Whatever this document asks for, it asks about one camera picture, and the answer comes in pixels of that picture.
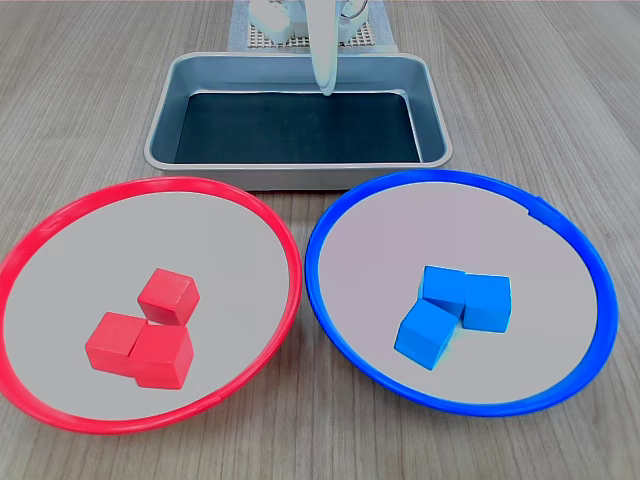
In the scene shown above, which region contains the blue-rimmed round white plate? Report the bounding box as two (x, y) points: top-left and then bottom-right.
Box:
(304, 169), (620, 419)

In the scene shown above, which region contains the pale perforated plate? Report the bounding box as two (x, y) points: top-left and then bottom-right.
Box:
(247, 19), (377, 50)

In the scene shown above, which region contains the black mat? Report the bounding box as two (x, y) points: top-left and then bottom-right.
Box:
(173, 91), (423, 165)

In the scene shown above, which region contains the red-rimmed round white plate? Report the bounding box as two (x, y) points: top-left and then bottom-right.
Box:
(0, 176), (303, 435)

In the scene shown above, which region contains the small red cube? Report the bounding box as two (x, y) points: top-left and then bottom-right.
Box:
(136, 267), (202, 328)
(84, 311), (149, 374)
(127, 323), (196, 391)

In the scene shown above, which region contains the small blue cube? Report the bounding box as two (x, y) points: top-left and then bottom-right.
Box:
(461, 273), (514, 334)
(393, 298), (459, 372)
(418, 264), (467, 319)

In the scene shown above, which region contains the steel tray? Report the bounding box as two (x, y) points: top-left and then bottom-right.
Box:
(143, 51), (454, 192)

